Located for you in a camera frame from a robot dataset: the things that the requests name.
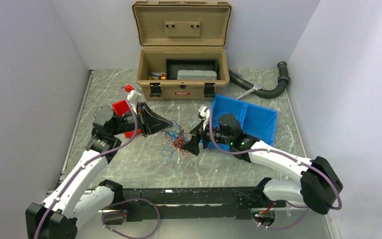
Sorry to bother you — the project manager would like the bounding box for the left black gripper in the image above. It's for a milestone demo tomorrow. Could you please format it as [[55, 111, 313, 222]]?
[[110, 102, 173, 137]]

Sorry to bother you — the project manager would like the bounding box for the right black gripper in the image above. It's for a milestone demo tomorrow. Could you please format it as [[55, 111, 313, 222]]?
[[181, 119, 232, 156]]

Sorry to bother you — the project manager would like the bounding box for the coloured cable bundle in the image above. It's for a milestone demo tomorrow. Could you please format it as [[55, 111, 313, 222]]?
[[159, 119, 193, 166]]

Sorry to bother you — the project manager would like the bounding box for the blue two-compartment plastic bin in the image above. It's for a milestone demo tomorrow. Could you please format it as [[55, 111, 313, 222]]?
[[211, 94, 278, 146]]

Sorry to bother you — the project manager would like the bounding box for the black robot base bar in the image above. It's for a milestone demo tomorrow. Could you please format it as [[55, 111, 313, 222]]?
[[105, 187, 286, 222]]

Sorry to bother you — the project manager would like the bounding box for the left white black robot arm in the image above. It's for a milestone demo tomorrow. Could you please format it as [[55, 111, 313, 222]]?
[[25, 103, 173, 239]]

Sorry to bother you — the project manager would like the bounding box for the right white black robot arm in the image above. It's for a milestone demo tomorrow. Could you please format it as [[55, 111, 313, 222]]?
[[181, 113, 343, 215]]

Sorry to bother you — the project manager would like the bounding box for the red plastic bin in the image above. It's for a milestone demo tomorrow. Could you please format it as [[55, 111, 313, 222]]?
[[112, 100, 135, 138]]

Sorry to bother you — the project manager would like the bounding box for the grey case in toolbox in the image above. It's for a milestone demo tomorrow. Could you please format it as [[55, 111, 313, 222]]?
[[177, 70, 217, 80]]

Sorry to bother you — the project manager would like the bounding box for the black tray in toolbox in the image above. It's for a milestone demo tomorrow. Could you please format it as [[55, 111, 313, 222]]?
[[165, 58, 219, 80]]

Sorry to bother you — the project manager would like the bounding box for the silver wrench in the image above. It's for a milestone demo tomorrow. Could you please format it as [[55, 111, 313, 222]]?
[[235, 83, 262, 100]]

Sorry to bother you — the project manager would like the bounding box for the tan plastic toolbox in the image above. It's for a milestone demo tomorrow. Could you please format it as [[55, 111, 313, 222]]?
[[132, 0, 232, 101]]

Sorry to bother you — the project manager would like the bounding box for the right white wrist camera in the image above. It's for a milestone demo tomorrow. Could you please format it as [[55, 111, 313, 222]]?
[[198, 105, 212, 132]]

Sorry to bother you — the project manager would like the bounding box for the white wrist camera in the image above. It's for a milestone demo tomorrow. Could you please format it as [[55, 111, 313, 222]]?
[[198, 105, 212, 132], [124, 84, 141, 104]]

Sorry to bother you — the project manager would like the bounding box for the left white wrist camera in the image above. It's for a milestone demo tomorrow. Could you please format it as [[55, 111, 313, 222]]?
[[124, 84, 141, 104]]

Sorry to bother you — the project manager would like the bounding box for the black corrugated hose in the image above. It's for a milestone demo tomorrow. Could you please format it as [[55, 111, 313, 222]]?
[[228, 61, 291, 100]]

